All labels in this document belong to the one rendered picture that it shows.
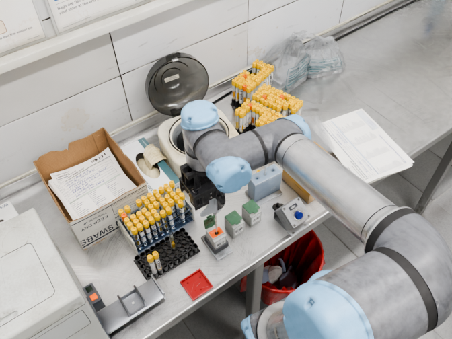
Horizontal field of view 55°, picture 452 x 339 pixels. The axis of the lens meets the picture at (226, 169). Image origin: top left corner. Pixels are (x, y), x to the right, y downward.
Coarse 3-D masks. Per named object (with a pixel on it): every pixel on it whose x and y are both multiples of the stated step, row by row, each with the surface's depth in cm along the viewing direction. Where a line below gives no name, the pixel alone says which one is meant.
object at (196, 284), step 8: (200, 272) 123; (184, 280) 122; (192, 280) 122; (200, 280) 122; (208, 280) 121; (184, 288) 120; (192, 288) 120; (200, 288) 120; (208, 288) 120; (192, 296) 119; (200, 296) 119
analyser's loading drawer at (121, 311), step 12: (144, 288) 117; (156, 288) 117; (120, 300) 111; (132, 300) 114; (144, 300) 111; (156, 300) 114; (108, 312) 113; (120, 312) 112; (132, 312) 111; (108, 324) 110; (120, 324) 110
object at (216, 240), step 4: (208, 228) 124; (212, 228) 124; (220, 228) 124; (208, 232) 123; (212, 232) 123; (220, 232) 123; (224, 232) 123; (208, 236) 124; (212, 236) 122; (216, 236) 122; (220, 236) 123; (224, 236) 123; (212, 240) 123; (216, 240) 122; (220, 240) 123; (224, 240) 124; (212, 244) 125; (216, 244) 123; (220, 244) 124
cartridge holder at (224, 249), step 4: (204, 236) 130; (204, 240) 128; (208, 240) 126; (208, 244) 127; (224, 244) 125; (228, 244) 126; (208, 248) 128; (212, 248) 125; (216, 248) 124; (220, 248) 125; (224, 248) 127; (228, 248) 127; (212, 252) 126; (216, 252) 125; (220, 252) 126; (224, 252) 126; (228, 252) 126; (216, 256) 125; (220, 256) 125; (224, 256) 126
